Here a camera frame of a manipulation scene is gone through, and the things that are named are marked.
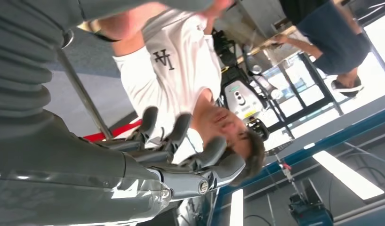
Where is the seated person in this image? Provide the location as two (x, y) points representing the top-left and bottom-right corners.
(77, 0), (267, 188)

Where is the standing person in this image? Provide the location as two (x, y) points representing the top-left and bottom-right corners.
(273, 0), (371, 98)

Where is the red barrier belt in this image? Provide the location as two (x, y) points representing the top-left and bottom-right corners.
(83, 120), (142, 143)

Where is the white wheeled robot machine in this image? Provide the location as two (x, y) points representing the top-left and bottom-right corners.
(211, 29), (295, 143)

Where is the long ceiling light panel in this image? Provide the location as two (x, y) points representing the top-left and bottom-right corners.
(229, 188), (244, 226)
(312, 150), (385, 201)

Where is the blue hanging device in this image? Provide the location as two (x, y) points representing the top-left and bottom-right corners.
(288, 193), (334, 226)

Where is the chrome stanchion post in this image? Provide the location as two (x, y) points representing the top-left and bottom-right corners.
(56, 29), (114, 142)

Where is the black metal frame table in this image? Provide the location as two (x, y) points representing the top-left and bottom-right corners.
(266, 51), (345, 139)

